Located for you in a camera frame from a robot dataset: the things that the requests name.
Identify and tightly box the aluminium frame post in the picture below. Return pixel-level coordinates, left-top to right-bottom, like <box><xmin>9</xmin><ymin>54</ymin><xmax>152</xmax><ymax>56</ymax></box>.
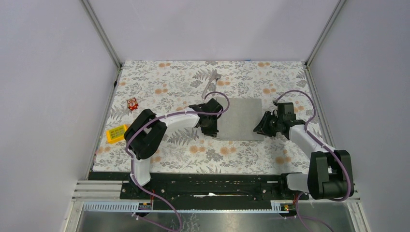
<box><xmin>305</xmin><ymin>0</ymin><xmax>347</xmax><ymax>67</ymax></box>
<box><xmin>80</xmin><ymin>0</ymin><xmax>122</xmax><ymax>69</ymax></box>

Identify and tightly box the grey cloth napkin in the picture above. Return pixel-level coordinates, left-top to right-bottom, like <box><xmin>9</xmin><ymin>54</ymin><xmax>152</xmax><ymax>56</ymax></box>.
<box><xmin>217</xmin><ymin>98</ymin><xmax>264</xmax><ymax>141</ymax></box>

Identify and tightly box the left aluminium frame post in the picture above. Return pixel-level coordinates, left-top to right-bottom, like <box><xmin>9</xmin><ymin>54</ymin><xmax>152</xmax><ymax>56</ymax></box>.
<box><xmin>80</xmin><ymin>0</ymin><xmax>122</xmax><ymax>69</ymax></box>

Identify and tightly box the yellow toy block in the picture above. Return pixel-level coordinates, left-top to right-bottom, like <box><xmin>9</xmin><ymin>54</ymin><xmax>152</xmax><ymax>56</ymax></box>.
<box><xmin>106</xmin><ymin>124</ymin><xmax>128</xmax><ymax>144</ymax></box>

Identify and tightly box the purple cable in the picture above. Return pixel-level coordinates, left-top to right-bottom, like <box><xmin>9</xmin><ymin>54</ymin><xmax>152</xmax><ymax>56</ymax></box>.
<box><xmin>125</xmin><ymin>91</ymin><xmax>231</xmax><ymax>231</ymax></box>
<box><xmin>274</xmin><ymin>90</ymin><xmax>353</xmax><ymax>232</ymax></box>

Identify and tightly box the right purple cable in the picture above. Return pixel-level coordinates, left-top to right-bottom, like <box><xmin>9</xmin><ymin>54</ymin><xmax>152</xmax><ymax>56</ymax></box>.
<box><xmin>274</xmin><ymin>90</ymin><xmax>353</xmax><ymax>232</ymax></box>

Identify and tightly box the red owl toy block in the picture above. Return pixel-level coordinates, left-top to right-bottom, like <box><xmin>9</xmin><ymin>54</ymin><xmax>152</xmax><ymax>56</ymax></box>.
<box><xmin>127</xmin><ymin>97</ymin><xmax>139</xmax><ymax>112</ymax></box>

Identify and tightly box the floral patterned tablecloth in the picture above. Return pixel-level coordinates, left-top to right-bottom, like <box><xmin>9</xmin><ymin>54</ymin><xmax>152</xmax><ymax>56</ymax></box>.
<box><xmin>105</xmin><ymin>61</ymin><xmax>322</xmax><ymax>174</ymax></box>

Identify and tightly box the right aluminium frame post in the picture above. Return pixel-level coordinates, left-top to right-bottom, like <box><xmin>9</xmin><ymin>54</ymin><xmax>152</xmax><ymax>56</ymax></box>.
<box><xmin>305</xmin><ymin>0</ymin><xmax>347</xmax><ymax>67</ymax></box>

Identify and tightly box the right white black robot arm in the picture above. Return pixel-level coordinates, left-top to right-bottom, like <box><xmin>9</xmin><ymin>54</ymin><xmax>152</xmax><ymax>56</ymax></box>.
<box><xmin>253</xmin><ymin>102</ymin><xmax>354</xmax><ymax>201</ymax></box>

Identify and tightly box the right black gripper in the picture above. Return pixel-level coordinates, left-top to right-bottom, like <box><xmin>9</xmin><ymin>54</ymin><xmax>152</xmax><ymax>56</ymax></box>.
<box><xmin>253</xmin><ymin>111</ymin><xmax>283</xmax><ymax>137</ymax></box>

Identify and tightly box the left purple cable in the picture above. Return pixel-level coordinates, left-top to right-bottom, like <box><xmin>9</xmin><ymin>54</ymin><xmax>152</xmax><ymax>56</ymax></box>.
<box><xmin>125</xmin><ymin>91</ymin><xmax>231</xmax><ymax>231</ymax></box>

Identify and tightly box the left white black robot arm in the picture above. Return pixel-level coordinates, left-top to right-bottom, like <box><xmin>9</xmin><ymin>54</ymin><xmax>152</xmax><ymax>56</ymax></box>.
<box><xmin>124</xmin><ymin>99</ymin><xmax>230</xmax><ymax>199</ymax></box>

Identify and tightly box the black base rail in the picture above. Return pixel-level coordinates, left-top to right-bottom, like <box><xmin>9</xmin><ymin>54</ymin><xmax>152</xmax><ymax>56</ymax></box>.
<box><xmin>88</xmin><ymin>172</ymin><xmax>299</xmax><ymax>212</ymax></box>

